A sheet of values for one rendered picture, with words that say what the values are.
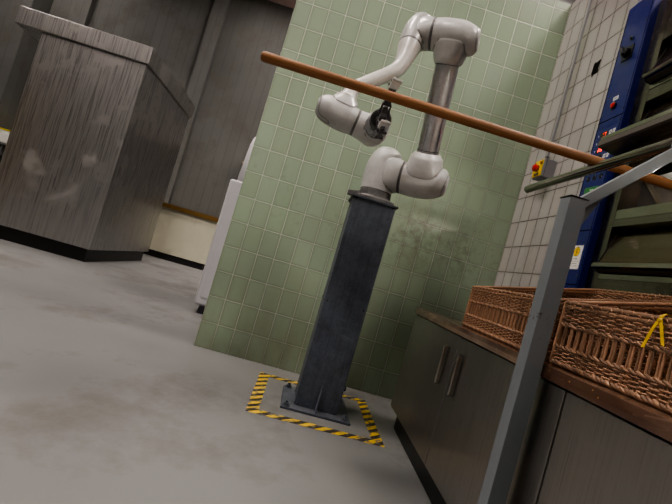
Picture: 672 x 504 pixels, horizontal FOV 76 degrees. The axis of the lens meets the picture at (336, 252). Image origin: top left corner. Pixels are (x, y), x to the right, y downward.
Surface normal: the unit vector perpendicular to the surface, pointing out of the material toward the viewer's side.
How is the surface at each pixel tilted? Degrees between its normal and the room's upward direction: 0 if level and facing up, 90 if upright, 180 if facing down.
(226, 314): 90
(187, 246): 90
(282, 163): 90
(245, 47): 90
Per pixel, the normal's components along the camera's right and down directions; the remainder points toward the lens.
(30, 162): 0.08, -0.01
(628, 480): -0.96, -0.28
